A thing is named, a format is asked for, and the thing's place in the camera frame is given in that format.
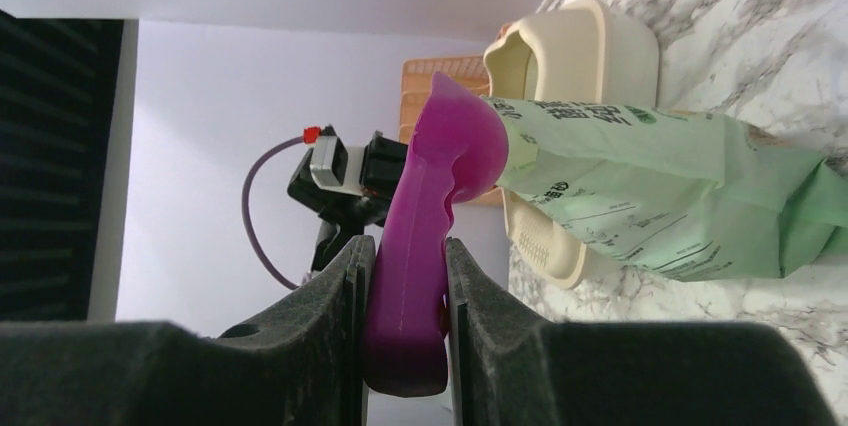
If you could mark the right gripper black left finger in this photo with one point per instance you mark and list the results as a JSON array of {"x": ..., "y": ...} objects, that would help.
[{"x": 295, "y": 363}]

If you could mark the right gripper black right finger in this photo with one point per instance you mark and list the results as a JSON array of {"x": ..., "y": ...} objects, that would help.
[{"x": 511, "y": 366}]

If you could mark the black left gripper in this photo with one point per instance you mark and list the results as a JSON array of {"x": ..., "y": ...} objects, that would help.
[{"x": 344, "y": 216}]

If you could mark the purple plastic litter scoop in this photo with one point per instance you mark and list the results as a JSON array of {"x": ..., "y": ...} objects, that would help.
[{"x": 458, "y": 150}]

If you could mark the green litter bag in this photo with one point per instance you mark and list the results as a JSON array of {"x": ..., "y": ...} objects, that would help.
[{"x": 689, "y": 196}]

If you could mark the beige plastic litter box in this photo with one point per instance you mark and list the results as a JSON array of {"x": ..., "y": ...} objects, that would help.
[{"x": 584, "y": 52}]

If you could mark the orange mesh file rack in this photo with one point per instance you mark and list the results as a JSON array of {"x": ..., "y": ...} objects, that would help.
[{"x": 416, "y": 81}]

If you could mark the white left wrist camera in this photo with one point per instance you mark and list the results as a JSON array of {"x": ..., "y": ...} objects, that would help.
[{"x": 335, "y": 167}]

